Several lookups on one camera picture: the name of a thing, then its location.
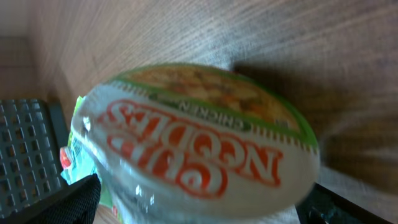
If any green candy bag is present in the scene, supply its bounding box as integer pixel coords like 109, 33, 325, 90
59, 95, 122, 224

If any cup noodles container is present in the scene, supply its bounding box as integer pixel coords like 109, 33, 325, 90
70, 63, 320, 223

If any grey plastic mesh basket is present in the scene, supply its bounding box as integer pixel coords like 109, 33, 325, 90
1, 99, 69, 219

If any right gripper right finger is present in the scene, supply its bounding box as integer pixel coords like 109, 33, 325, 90
295, 184, 391, 224

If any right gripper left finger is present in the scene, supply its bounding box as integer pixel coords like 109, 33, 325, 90
1, 174, 101, 224

